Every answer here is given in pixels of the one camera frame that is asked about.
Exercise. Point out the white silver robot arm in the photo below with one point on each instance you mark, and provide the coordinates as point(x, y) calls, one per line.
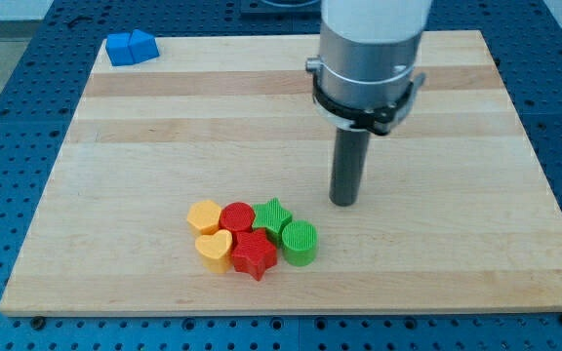
point(363, 74)

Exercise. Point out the blue triangle block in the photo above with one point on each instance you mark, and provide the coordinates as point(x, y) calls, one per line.
point(142, 46)

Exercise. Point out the green star block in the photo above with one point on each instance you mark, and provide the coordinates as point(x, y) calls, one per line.
point(273, 218)

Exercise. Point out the red cylinder block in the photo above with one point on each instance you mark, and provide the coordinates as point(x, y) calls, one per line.
point(237, 217)

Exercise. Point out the green cylinder block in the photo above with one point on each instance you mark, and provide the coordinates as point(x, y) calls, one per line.
point(300, 243)

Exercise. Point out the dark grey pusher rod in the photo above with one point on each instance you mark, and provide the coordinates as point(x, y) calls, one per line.
point(347, 169)

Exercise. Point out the red star block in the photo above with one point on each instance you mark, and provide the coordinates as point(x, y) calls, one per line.
point(253, 253)

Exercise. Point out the yellow hexagon block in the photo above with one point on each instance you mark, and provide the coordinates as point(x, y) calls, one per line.
point(203, 218)

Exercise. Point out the yellow heart block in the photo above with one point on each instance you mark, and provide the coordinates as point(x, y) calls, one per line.
point(215, 251)

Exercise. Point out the wooden board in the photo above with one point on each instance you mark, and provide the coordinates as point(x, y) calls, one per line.
point(454, 213)

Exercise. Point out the blue cube block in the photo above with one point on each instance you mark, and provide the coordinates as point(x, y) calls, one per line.
point(118, 50)

